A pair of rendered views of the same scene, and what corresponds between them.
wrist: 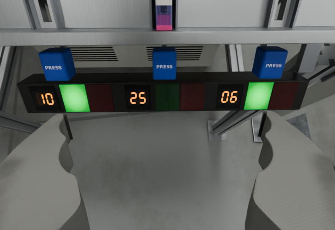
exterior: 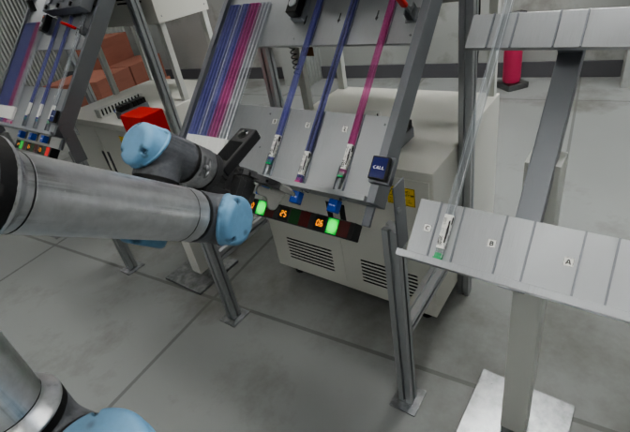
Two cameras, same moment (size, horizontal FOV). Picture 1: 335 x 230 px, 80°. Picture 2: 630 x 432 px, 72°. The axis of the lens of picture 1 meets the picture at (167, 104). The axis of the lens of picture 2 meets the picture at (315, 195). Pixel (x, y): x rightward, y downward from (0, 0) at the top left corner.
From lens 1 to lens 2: 90 cm
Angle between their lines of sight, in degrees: 48
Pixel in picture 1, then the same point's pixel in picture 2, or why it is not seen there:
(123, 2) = (292, 172)
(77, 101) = (261, 208)
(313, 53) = (367, 216)
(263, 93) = (334, 224)
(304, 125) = not seen: outside the picture
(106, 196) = (239, 399)
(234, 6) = (324, 181)
